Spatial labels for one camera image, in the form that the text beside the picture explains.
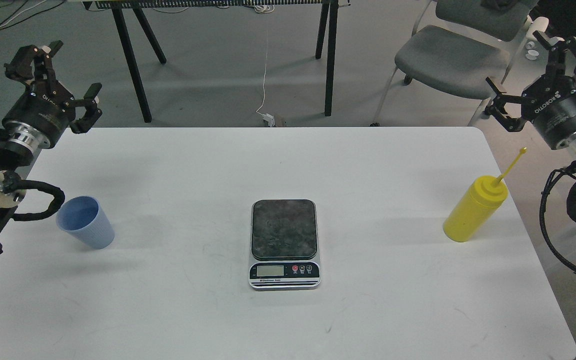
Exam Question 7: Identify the blue ribbed plastic cup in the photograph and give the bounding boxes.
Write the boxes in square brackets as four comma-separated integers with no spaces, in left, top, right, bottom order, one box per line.
[55,196,115,249]

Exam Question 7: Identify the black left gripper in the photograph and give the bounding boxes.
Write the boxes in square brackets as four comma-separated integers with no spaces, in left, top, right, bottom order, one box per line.
[2,40,103,151]

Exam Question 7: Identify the grey office chair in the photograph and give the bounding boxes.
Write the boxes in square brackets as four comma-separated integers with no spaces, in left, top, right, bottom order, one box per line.
[392,0,548,126]

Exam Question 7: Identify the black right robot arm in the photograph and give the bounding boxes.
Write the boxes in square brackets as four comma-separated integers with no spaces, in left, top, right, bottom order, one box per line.
[484,30,576,274]

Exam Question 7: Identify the white hanging cable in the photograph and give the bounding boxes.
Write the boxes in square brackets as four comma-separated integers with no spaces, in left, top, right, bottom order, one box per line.
[256,5,270,117]

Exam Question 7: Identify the black digital kitchen scale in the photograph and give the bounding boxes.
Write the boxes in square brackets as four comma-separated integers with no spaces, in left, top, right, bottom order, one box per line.
[247,199,322,291]

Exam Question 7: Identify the yellow squeeze bottle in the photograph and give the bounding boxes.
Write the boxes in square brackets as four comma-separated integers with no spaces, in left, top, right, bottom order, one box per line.
[442,146,528,243]

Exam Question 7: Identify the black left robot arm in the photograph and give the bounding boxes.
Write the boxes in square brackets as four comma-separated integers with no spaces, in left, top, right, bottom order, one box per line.
[0,40,103,255]

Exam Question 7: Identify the white power adapter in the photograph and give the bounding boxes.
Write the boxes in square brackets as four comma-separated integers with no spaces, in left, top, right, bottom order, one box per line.
[262,112,276,128]

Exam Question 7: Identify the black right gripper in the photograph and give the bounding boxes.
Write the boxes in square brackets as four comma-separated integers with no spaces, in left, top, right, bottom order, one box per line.
[484,30,576,150]

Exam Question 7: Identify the black-legged background table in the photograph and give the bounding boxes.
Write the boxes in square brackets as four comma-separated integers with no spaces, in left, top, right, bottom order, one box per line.
[82,0,352,124]

